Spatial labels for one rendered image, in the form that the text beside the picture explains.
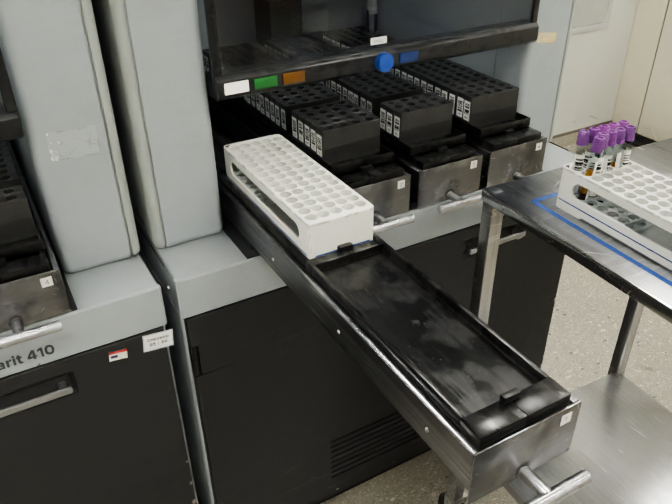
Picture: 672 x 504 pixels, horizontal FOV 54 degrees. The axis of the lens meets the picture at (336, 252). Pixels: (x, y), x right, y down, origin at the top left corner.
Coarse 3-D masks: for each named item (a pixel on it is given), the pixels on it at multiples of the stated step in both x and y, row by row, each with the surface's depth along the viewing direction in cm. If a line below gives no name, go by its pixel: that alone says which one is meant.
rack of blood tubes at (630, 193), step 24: (624, 168) 92; (648, 168) 92; (600, 192) 88; (624, 192) 86; (648, 192) 86; (576, 216) 93; (600, 216) 89; (624, 216) 88; (648, 216) 82; (624, 240) 86; (648, 240) 83
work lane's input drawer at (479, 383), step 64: (320, 256) 86; (384, 256) 88; (320, 320) 83; (384, 320) 76; (448, 320) 76; (384, 384) 72; (448, 384) 67; (512, 384) 67; (448, 448) 63; (512, 448) 62
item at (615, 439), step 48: (528, 192) 100; (480, 240) 105; (576, 240) 88; (480, 288) 108; (624, 288) 80; (624, 336) 139; (624, 384) 141; (576, 432) 130; (624, 432) 130; (624, 480) 120
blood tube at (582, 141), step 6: (582, 132) 89; (588, 132) 89; (582, 138) 90; (588, 138) 90; (582, 144) 90; (576, 150) 91; (582, 150) 90; (576, 156) 91; (582, 156) 91; (576, 162) 91; (582, 162) 91; (576, 168) 92; (576, 186) 93; (576, 192) 94
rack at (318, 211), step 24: (240, 144) 105; (264, 144) 105; (288, 144) 105; (240, 168) 100; (264, 168) 97; (288, 168) 98; (312, 168) 98; (264, 192) 93; (288, 192) 91; (312, 192) 91; (336, 192) 90; (288, 216) 96; (312, 216) 85; (336, 216) 85; (360, 216) 86; (312, 240) 84; (336, 240) 86; (360, 240) 88
